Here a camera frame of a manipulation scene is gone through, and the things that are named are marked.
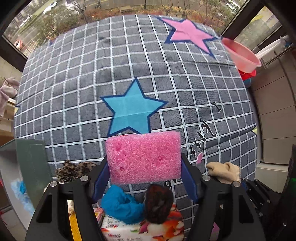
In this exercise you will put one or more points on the blue plastic basin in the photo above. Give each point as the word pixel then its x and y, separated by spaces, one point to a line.
pixel 247 83

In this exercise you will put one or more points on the red plastic basin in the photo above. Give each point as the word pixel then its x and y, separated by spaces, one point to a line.
pixel 246 76

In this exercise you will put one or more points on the dark red knitted hat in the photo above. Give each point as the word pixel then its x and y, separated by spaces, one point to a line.
pixel 158 201

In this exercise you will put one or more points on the blue cloth in box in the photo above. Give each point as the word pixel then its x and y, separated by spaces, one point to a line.
pixel 22 187

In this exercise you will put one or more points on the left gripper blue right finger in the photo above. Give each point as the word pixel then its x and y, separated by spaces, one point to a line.
pixel 190 181

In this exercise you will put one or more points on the grey checked blanket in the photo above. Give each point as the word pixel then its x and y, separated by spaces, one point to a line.
pixel 64 80

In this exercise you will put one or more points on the floral tissue pack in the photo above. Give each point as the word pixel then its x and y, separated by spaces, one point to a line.
pixel 171 230

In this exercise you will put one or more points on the pink plastic basin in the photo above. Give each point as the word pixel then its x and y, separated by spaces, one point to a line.
pixel 245 60

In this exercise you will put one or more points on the pink sponge block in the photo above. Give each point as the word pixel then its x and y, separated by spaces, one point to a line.
pixel 143 158

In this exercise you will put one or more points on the red cardboard box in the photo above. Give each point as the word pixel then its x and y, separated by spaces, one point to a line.
pixel 99 214

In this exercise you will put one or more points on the leopard print scrunchie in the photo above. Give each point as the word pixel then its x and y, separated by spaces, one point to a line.
pixel 70 171

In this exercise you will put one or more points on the blue knitted cloth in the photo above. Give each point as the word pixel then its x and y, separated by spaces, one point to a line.
pixel 122 206

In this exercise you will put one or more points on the pale pink cloth pile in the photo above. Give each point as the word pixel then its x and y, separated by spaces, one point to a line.
pixel 9 89

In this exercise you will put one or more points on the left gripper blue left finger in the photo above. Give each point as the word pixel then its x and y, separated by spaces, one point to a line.
pixel 100 176

